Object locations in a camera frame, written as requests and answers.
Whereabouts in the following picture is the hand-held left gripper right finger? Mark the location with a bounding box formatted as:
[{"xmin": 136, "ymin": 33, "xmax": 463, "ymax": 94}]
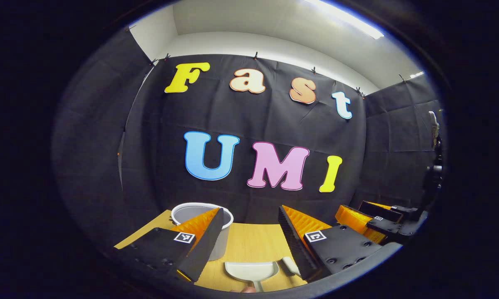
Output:
[{"xmin": 278, "ymin": 204, "xmax": 383, "ymax": 283}]

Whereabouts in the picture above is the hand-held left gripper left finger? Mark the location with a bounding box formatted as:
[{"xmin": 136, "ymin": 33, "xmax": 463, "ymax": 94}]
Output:
[{"xmin": 114, "ymin": 208, "xmax": 225, "ymax": 283}]

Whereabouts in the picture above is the small white broom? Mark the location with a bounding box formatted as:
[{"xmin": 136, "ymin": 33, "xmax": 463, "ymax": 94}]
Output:
[{"xmin": 282, "ymin": 256, "xmax": 302, "ymax": 277}]

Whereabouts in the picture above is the grey garbage bin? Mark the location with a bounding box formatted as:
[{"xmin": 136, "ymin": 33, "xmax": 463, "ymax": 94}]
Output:
[{"xmin": 171, "ymin": 202, "xmax": 234, "ymax": 261}]

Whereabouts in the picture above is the white dustpan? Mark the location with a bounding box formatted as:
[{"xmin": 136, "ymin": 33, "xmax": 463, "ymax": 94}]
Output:
[{"xmin": 224, "ymin": 261, "xmax": 280, "ymax": 292}]

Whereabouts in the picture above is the wooden desktop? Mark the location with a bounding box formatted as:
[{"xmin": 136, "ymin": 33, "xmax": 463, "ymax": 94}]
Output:
[{"xmin": 114, "ymin": 209, "xmax": 316, "ymax": 293}]

